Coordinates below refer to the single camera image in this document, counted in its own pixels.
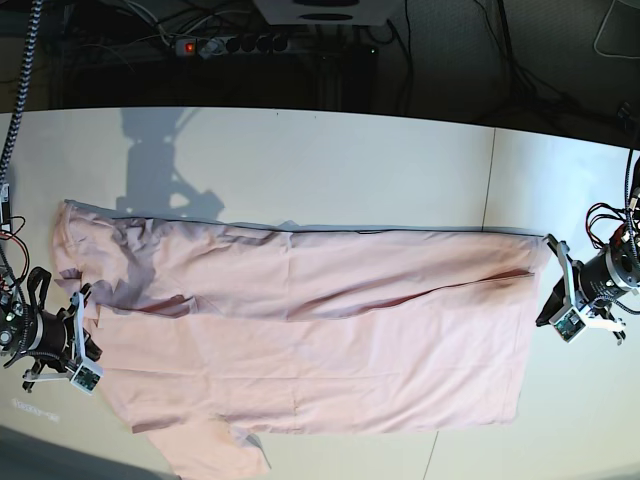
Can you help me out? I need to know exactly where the white power strip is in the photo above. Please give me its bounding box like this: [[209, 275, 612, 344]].
[[173, 34, 292, 59]]

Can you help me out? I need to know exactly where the pink T-shirt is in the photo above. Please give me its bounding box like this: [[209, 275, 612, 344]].
[[52, 202, 548, 479]]

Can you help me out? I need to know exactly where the white cable loop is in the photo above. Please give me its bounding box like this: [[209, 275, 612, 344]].
[[593, 0, 640, 64]]

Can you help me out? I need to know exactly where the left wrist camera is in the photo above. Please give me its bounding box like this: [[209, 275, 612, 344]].
[[552, 307, 586, 343]]

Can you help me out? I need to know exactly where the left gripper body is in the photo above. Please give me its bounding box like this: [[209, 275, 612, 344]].
[[545, 233, 628, 344]]

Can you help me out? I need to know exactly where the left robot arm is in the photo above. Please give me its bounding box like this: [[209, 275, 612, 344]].
[[536, 155, 639, 344]]

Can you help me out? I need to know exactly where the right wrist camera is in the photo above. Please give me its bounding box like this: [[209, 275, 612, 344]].
[[70, 362, 103, 395]]

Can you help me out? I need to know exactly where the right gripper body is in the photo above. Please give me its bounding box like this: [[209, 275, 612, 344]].
[[22, 284, 100, 393]]

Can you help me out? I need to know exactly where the white box under table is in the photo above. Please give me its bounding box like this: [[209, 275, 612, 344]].
[[254, 0, 402, 26]]

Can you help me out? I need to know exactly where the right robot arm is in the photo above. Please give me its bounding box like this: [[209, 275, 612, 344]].
[[1, 216, 103, 395]]

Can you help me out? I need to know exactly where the black box under table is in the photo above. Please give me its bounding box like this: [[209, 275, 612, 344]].
[[317, 44, 378, 114]]

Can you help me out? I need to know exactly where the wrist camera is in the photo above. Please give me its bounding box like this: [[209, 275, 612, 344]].
[[70, 362, 103, 395], [552, 307, 586, 343]]

